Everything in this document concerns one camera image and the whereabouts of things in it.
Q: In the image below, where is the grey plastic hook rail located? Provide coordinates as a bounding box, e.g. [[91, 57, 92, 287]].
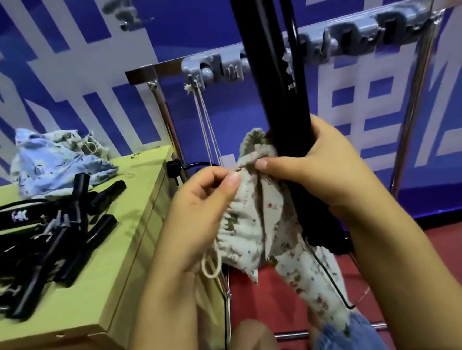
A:
[[177, 0, 449, 93]]

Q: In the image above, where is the blue floral cloth bag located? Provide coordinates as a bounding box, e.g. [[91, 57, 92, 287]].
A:
[[6, 119, 121, 202]]

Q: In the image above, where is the person's right forearm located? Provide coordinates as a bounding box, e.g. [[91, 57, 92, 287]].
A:
[[339, 185, 462, 350]]

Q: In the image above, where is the beige floral drawstring bag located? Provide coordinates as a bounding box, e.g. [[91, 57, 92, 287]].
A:
[[188, 120, 355, 343]]

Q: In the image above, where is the person's left hand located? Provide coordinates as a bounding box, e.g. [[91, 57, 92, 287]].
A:
[[153, 164, 250, 277]]

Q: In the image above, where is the chrome metal rack frame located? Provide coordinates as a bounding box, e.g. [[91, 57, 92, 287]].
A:
[[120, 0, 462, 350]]

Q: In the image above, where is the light wooden cabinet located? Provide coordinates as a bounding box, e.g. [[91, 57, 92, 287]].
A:
[[0, 141, 233, 350]]

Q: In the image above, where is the person's right leg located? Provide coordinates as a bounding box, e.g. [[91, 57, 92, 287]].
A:
[[308, 308, 393, 350]]

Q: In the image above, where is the black clamp with cable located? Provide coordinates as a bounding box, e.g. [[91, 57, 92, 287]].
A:
[[165, 155, 222, 186]]

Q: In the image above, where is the pile of black umbrellas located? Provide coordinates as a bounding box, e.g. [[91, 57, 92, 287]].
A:
[[0, 169, 139, 324]]

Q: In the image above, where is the beige hanging cord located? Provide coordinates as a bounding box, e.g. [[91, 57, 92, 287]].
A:
[[182, 72, 225, 171]]

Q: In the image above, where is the grey metal bracket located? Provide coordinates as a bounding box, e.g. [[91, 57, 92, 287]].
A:
[[101, 0, 155, 34]]

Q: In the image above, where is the crumpled beige floral cloth bag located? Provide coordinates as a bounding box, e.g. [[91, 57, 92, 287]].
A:
[[43, 126, 110, 167]]

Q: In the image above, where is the person's leg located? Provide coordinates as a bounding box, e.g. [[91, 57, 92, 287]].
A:
[[308, 308, 393, 350], [221, 316, 286, 350]]

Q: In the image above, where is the black umbrella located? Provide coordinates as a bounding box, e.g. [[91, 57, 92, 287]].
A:
[[222, 0, 354, 265]]

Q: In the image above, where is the person's left forearm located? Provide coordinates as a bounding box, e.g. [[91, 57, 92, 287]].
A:
[[111, 239, 232, 350]]

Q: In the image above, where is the person's right hand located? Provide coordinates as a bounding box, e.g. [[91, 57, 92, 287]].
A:
[[250, 108, 385, 230]]

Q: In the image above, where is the person's left leg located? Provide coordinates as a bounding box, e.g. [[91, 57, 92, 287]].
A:
[[221, 316, 286, 350]]

